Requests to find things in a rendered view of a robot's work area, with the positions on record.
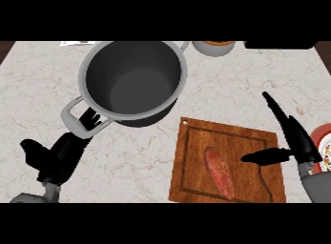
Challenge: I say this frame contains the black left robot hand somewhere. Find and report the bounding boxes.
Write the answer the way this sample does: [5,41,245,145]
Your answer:
[20,107,104,187]

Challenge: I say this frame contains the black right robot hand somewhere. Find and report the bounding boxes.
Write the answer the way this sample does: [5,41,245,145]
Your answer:
[240,91,325,167]

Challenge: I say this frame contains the brown wooden cutting board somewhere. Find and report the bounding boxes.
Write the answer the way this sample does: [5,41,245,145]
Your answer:
[166,116,288,204]

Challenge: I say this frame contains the grey metal pot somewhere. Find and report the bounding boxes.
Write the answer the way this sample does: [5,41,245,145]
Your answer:
[60,41,195,140]

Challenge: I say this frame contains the black appliance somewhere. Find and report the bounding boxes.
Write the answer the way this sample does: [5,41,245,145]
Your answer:
[245,41,319,51]

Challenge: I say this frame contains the grey cup with orange content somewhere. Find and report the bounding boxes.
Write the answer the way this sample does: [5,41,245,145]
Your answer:
[192,41,237,58]

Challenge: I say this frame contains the white paper sheet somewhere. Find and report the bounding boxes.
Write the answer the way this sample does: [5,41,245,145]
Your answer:
[59,41,98,48]

